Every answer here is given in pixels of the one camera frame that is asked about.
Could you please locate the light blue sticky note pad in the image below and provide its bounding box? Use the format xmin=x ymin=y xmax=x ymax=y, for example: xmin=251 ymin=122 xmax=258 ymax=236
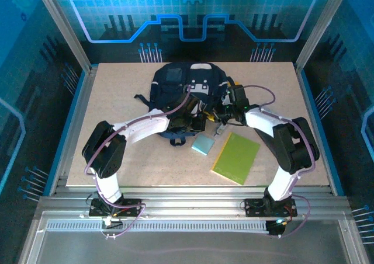
xmin=191 ymin=134 xmax=216 ymax=156

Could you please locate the green notebook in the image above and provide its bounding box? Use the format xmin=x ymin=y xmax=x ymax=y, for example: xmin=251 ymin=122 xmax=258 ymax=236
xmin=210 ymin=131 xmax=261 ymax=186

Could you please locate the navy blue student backpack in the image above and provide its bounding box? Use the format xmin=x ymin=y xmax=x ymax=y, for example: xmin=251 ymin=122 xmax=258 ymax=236
xmin=133 ymin=61 xmax=234 ymax=147

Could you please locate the black controller box with LEDs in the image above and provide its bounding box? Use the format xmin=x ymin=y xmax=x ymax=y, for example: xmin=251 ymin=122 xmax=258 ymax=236
xmin=265 ymin=218 xmax=289 ymax=238

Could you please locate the grey metal front panel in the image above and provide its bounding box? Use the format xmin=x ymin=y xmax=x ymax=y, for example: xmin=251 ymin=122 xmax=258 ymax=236
xmin=34 ymin=231 xmax=351 ymax=264

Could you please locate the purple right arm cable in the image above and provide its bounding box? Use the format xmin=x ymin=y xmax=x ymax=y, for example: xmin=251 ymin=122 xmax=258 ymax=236
xmin=242 ymin=84 xmax=318 ymax=238

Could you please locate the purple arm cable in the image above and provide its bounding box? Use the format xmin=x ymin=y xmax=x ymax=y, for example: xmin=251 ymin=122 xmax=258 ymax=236
xmin=242 ymin=84 xmax=318 ymax=238
xmin=84 ymin=84 xmax=192 ymax=240

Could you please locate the aluminium front rail beam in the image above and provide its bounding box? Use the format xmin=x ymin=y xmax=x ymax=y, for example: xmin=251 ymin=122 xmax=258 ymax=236
xmin=37 ymin=185 xmax=351 ymax=218

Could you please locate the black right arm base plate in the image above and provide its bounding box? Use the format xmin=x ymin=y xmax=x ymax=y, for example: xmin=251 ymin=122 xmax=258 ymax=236
xmin=244 ymin=198 xmax=297 ymax=217

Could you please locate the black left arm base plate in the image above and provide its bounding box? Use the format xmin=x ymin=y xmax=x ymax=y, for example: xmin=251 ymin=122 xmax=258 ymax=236
xmin=89 ymin=198 xmax=143 ymax=217

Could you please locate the slotted grey cable duct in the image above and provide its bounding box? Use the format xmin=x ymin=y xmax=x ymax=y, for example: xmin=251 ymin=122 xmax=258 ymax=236
xmin=46 ymin=221 xmax=269 ymax=233

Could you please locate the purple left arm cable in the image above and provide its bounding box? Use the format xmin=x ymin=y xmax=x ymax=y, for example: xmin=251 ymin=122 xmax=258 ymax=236
xmin=84 ymin=84 xmax=192 ymax=240

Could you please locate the aluminium frame post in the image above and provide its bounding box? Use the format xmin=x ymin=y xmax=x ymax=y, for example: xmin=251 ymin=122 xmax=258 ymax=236
xmin=32 ymin=0 xmax=93 ymax=74
xmin=294 ymin=0 xmax=353 ymax=74

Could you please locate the small white cable connector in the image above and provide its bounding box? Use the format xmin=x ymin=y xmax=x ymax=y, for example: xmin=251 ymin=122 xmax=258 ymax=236
xmin=101 ymin=216 xmax=123 ymax=229

